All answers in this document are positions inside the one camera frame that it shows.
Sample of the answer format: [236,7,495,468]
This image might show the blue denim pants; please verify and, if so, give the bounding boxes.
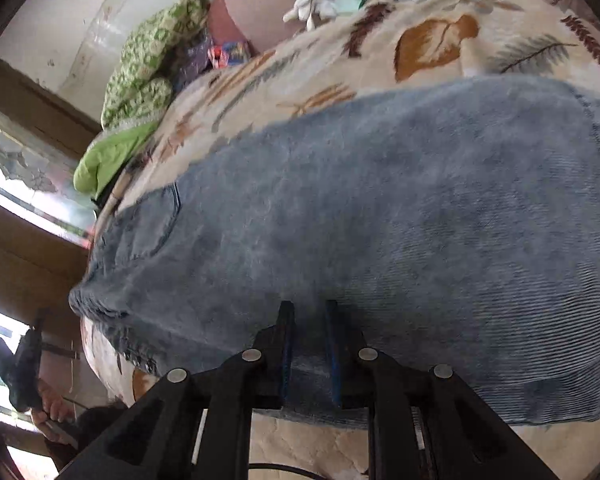
[69,75,600,427]

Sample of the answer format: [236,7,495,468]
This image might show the person's left hand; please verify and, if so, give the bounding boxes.
[31,378,74,444]

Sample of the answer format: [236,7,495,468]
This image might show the wooden door with glass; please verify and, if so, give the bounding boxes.
[0,60,108,414]

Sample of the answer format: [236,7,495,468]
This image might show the green patterned quilt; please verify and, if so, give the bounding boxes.
[73,0,210,200]

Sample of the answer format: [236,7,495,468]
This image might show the purple plastic bag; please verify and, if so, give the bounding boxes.
[171,28,213,93]

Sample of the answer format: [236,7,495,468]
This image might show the red blue small box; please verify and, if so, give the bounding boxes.
[208,41,251,70]

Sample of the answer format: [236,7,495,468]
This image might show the leaf pattern beige blanket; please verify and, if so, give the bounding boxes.
[93,0,600,478]

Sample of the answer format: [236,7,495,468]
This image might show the black cable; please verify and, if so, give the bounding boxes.
[247,461,326,480]

